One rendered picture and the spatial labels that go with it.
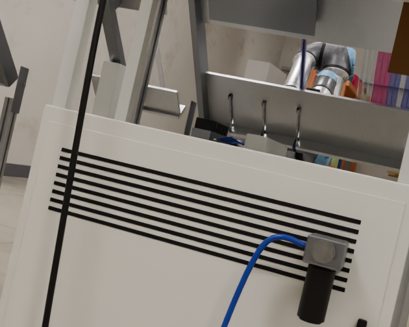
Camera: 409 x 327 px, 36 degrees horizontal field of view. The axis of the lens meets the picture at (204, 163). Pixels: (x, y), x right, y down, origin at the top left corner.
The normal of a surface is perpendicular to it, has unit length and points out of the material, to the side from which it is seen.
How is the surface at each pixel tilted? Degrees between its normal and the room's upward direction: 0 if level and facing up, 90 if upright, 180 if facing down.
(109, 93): 90
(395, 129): 136
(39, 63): 90
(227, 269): 90
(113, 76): 90
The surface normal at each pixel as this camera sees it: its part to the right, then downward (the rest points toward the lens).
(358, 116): -0.37, 0.66
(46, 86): 0.89, 0.21
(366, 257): -0.30, -0.06
